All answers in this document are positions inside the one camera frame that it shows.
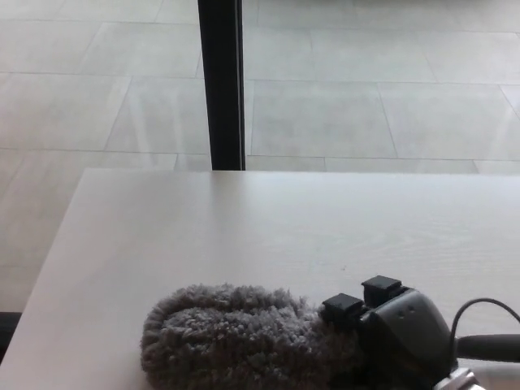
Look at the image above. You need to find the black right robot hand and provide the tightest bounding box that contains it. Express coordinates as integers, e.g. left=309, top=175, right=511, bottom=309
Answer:
left=320, top=275, right=459, bottom=390

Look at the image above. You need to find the grey fluffy microfibre duster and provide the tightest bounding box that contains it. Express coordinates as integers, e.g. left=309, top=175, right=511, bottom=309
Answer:
left=140, top=284, right=520, bottom=390

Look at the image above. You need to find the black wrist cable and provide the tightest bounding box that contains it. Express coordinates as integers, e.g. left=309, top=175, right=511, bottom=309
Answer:
left=449, top=297, right=520, bottom=341

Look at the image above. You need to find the black vertical window frame post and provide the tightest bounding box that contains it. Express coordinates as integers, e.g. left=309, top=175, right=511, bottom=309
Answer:
left=197, top=0, right=247, bottom=171

